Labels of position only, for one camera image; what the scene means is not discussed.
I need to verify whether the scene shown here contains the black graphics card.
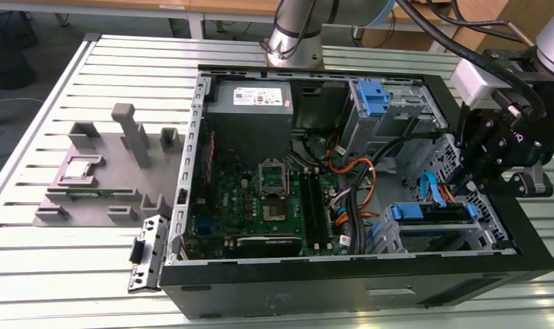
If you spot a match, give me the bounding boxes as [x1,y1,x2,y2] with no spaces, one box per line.
[222,234,304,260]

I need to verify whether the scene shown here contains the orange wire bundle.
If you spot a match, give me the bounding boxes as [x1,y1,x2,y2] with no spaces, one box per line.
[326,145,380,220]

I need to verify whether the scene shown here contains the metal disk bay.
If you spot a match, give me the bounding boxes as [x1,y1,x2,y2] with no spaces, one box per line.
[370,202,507,254]

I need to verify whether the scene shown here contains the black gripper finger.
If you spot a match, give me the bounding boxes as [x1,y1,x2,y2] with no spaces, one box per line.
[467,172,554,199]
[449,106,493,193]

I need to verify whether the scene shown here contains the thick black cable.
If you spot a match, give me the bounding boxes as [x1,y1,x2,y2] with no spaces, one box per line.
[350,130,448,255]

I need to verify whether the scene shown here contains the grey parts rack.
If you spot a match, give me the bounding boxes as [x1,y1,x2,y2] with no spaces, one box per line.
[34,101,190,229]

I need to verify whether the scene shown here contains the grey power supply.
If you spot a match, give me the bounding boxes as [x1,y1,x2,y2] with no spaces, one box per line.
[203,80,297,165]

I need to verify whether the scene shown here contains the green motherboard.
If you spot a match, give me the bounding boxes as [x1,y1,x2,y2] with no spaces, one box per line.
[187,160,354,256]

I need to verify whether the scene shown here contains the green RAM stick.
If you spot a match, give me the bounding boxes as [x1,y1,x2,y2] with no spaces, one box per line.
[69,190,118,199]

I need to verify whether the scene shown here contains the metal optical drive cage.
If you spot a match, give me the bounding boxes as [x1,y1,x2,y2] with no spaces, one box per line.
[344,77,447,162]

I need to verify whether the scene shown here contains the metal socket cover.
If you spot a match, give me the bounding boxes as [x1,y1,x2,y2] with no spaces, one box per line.
[257,160,292,199]

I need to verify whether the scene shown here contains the grey metal slot bracket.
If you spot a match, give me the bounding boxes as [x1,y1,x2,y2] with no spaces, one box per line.
[127,214,171,294]

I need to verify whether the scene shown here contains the black PC case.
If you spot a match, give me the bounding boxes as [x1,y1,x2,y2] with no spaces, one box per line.
[161,63,554,319]

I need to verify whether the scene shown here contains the red twisted wire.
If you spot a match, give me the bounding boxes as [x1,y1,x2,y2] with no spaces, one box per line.
[199,132,217,205]

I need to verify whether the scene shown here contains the blue drive latch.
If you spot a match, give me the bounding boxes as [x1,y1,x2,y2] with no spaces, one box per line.
[357,79,392,117]

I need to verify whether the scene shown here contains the black cable brown sleeve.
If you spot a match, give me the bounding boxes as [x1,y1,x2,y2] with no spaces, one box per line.
[428,0,537,47]

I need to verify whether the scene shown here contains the CPU socket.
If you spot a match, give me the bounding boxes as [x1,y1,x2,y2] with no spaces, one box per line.
[262,199,293,224]

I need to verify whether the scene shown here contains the wooden desk white legs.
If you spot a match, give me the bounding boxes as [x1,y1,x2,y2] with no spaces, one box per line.
[382,0,469,52]

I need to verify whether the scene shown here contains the silver CPU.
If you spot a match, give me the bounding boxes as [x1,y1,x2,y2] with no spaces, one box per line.
[65,160,94,178]

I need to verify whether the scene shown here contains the hard disk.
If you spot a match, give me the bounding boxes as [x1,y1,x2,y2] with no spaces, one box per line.
[370,202,483,246]

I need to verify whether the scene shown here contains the white floor cable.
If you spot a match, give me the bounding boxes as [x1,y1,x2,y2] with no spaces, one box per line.
[0,97,46,130]

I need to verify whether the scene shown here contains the blue data wire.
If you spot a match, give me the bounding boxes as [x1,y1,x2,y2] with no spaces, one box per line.
[420,172,449,208]

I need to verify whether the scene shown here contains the black bin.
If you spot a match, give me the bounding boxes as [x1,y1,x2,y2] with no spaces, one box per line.
[0,10,39,90]

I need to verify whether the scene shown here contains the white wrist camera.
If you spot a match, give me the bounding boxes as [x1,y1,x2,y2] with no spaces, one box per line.
[451,58,507,109]

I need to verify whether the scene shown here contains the long wooden desk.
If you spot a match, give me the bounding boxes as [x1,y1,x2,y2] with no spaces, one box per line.
[11,0,278,40]

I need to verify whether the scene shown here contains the black wrist mounting bracket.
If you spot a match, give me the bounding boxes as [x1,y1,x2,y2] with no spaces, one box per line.
[481,49,549,87]

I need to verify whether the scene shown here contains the black RAM slot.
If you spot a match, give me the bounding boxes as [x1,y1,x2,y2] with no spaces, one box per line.
[313,169,330,249]
[302,169,318,249]

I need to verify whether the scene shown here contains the wooden cabinet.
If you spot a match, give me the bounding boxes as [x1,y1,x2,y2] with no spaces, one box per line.
[476,0,554,52]

